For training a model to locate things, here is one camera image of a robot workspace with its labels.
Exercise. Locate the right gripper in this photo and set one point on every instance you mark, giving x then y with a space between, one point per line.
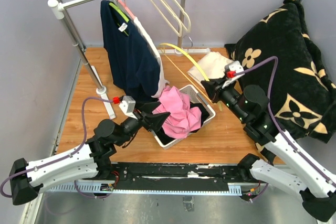
214 89

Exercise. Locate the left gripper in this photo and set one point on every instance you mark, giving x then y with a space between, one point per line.
152 122

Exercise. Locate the black t shirt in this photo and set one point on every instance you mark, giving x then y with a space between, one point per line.
164 139
204 114

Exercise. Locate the pink t shirt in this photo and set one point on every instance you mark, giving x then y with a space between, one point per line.
183 118

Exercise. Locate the yellow hanger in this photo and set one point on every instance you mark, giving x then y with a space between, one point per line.
176 64

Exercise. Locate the pink white hanger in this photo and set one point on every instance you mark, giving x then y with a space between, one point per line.
122 5

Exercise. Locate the metal clothes rack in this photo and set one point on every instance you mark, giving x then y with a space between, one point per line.
59 10

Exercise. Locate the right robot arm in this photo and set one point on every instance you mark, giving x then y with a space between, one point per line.
311 183

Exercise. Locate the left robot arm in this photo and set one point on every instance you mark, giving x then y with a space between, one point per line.
90 159

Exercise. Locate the navy blue t shirt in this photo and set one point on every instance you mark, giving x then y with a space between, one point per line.
134 69

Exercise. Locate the green hanger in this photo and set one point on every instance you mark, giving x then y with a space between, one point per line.
122 28

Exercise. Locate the white plastic basket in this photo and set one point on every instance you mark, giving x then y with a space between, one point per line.
195 97

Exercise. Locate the folded cream cloth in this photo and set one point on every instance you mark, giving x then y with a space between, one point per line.
213 64

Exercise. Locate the black floral blanket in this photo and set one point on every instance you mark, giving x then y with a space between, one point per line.
283 60

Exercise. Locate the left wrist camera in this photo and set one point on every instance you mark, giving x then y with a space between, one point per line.
126 105

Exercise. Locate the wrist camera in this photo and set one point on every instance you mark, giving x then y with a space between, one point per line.
126 105
233 71

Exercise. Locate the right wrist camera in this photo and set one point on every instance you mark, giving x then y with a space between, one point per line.
233 71

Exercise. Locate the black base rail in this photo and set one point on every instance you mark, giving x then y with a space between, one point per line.
178 178

